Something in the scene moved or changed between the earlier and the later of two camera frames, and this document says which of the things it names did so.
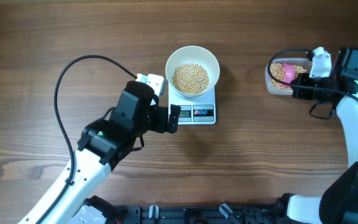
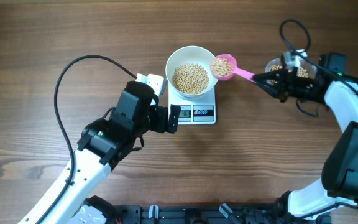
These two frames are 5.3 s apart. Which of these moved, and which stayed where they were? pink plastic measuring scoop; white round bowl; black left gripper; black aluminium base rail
Moved: pink plastic measuring scoop
Stayed: black left gripper; white round bowl; black aluminium base rail
